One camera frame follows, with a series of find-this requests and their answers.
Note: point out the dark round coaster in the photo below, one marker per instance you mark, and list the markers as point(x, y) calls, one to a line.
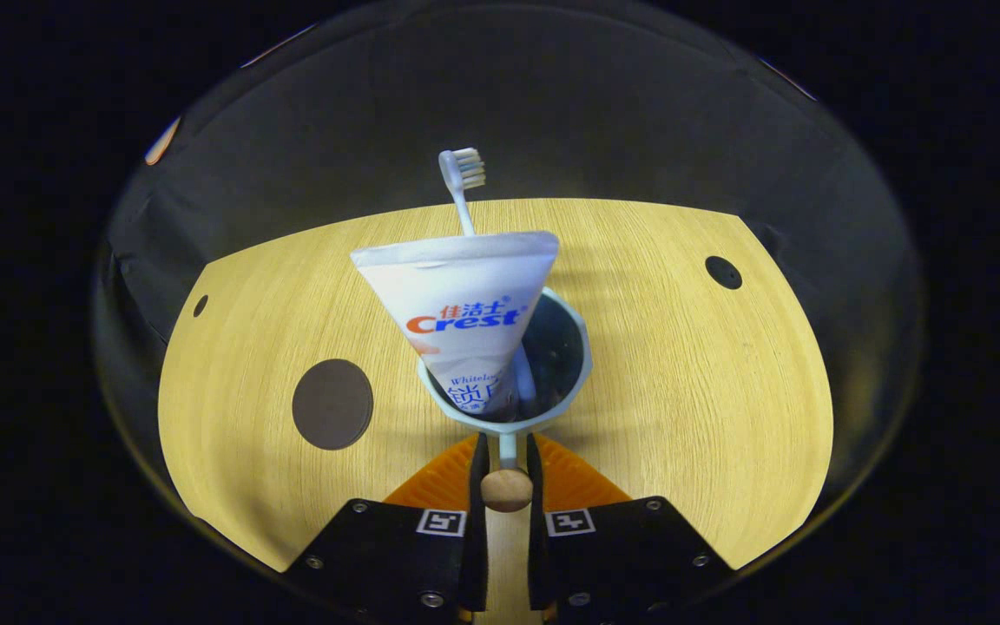
point(332, 404)

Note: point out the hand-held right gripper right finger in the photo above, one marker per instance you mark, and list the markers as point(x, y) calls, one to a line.
point(536, 529)

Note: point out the white toothbrush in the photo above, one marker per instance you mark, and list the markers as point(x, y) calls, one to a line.
point(461, 187)

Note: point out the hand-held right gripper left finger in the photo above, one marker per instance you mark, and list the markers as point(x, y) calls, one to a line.
point(479, 521)

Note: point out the white toothpaste tube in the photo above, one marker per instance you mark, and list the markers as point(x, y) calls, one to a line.
point(465, 286)

